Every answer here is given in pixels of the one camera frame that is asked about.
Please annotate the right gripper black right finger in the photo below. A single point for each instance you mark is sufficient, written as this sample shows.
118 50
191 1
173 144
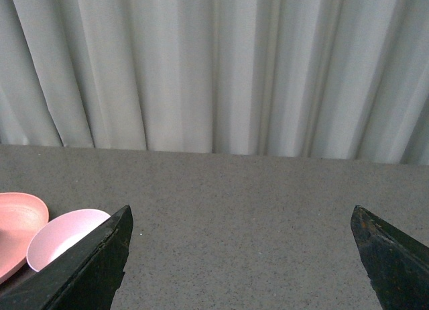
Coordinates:
396 263

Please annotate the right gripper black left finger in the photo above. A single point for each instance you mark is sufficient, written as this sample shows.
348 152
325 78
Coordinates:
86 276

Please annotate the light pink bowl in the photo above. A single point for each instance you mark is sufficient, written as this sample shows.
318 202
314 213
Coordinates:
61 234

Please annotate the pink plate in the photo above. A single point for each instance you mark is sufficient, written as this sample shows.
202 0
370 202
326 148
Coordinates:
22 217

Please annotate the white curtain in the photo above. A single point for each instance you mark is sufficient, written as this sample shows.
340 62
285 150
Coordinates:
311 78

